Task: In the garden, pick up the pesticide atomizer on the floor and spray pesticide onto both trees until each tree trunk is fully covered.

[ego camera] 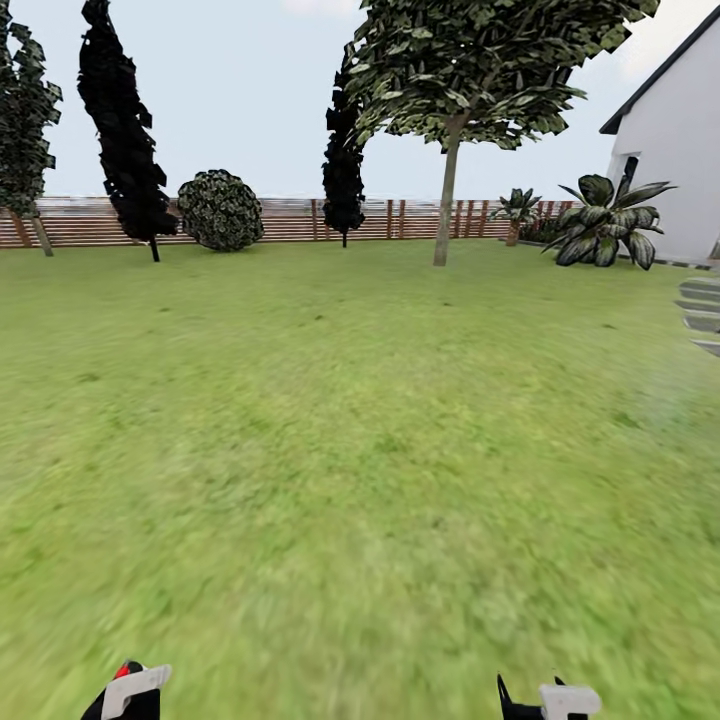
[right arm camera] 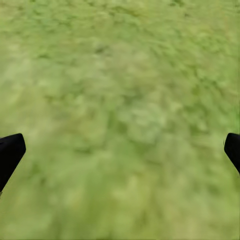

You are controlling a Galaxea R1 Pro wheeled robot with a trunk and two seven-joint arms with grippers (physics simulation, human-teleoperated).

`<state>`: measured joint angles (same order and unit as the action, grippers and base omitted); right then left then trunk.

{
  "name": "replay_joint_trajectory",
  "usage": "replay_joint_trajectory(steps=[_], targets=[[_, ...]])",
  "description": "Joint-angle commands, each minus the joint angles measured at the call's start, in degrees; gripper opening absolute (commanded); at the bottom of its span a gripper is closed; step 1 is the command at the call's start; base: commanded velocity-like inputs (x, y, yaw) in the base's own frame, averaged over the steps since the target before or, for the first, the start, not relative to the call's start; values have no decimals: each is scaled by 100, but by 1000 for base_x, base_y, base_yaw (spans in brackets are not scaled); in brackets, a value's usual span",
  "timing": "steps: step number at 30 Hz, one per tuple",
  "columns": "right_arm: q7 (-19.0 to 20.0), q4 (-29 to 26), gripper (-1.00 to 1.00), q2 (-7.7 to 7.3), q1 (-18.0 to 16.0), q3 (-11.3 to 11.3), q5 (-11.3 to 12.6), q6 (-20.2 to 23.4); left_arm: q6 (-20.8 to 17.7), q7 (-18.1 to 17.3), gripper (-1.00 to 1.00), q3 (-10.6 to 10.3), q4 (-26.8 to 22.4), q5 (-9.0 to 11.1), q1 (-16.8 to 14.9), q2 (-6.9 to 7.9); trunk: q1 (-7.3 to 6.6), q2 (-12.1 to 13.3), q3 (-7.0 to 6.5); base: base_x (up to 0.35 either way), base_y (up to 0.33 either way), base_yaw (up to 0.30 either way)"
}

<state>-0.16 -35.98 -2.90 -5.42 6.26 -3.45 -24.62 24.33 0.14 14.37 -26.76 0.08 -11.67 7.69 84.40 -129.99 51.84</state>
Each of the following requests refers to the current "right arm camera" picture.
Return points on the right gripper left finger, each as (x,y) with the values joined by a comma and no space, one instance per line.
(12,150)

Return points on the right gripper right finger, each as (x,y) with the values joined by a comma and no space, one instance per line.
(232,149)

